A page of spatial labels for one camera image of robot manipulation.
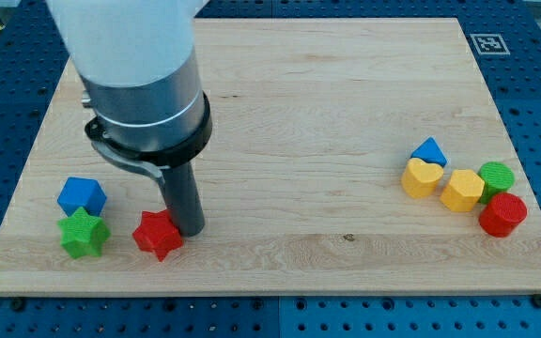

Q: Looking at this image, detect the red cylinder block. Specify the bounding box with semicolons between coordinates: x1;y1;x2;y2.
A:
479;192;528;238

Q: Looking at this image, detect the green star block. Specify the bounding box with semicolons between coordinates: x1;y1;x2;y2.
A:
57;207;111;259

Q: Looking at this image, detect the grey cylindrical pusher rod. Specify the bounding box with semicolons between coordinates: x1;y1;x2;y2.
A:
161;162;205;237

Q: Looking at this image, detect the blue cube block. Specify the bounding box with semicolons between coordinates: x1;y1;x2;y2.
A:
57;177;107;216

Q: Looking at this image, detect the wooden board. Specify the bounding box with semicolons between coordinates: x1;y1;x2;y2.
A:
0;19;541;298

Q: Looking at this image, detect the white fiducial marker tag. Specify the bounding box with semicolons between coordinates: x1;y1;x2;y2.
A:
471;33;510;55

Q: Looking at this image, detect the red star block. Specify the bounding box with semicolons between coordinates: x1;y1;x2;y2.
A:
132;209;183;262

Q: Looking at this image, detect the yellow hexagon block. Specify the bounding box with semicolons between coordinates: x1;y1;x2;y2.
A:
440;169;485;212

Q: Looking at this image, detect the yellow heart block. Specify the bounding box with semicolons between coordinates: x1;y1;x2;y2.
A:
401;158;444;199

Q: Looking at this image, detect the black clamp ring with lever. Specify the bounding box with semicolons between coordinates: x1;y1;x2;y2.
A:
84;92;214;189

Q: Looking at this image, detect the blue triangle block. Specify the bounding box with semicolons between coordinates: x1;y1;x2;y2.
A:
410;137;448;167

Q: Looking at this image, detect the green cylinder block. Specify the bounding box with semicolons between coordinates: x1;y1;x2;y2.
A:
478;161;516;204

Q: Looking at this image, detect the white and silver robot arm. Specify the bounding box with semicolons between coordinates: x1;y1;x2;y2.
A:
46;0;212;237

